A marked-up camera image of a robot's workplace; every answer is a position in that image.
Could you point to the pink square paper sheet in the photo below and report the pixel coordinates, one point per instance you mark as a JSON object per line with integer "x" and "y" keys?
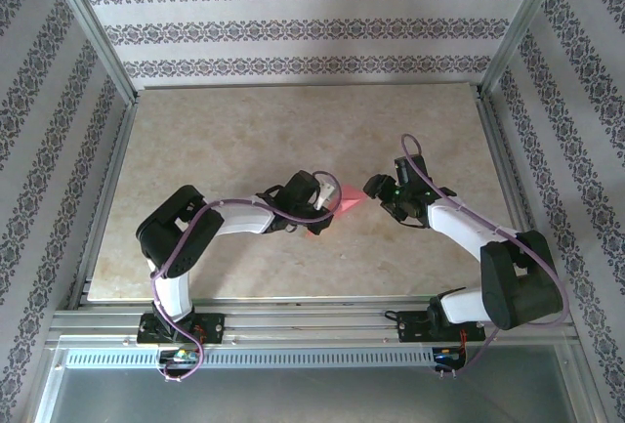
{"x": 349, "y": 198}

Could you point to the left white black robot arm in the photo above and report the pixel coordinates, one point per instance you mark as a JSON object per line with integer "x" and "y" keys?
{"x": 239, "y": 218}

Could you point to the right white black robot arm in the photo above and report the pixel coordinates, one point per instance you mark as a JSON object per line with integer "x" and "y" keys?
{"x": 459, "y": 227}

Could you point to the grey metal sheet panel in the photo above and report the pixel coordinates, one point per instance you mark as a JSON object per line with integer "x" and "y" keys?
{"x": 312, "y": 393}

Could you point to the small electronics board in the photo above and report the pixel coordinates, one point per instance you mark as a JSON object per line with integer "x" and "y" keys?
{"x": 180, "y": 355}
{"x": 446, "y": 355}

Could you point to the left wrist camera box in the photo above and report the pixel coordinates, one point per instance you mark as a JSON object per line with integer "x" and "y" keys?
{"x": 326, "y": 196}

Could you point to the aluminium side rail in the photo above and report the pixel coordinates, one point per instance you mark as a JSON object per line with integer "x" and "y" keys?
{"x": 116, "y": 159}
{"x": 508, "y": 174}

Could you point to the aluminium rail along wall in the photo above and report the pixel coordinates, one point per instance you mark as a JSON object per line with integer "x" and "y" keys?
{"x": 312, "y": 85}

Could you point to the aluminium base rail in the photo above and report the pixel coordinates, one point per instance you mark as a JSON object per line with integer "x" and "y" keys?
{"x": 312, "y": 325}

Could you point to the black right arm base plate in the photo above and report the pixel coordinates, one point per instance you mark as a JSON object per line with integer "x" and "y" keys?
{"x": 410, "y": 327}

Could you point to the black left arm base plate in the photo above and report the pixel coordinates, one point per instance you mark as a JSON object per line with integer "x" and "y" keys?
{"x": 215, "y": 327}

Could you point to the aluminium frame post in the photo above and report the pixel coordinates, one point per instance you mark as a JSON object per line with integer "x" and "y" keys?
{"x": 517, "y": 27}
{"x": 90, "y": 27}

